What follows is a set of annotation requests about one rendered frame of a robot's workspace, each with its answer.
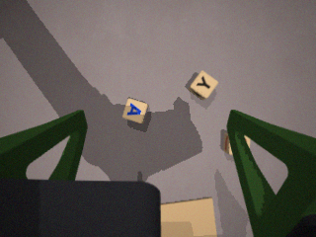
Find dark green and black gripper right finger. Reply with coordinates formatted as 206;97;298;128
227;110;316;237

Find tan letter block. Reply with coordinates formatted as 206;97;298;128
189;71;218;100
223;132;251;155
122;99;149;123

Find tan flat mat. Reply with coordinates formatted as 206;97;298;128
161;197;217;237

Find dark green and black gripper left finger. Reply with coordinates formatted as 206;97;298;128
0;110;88;181

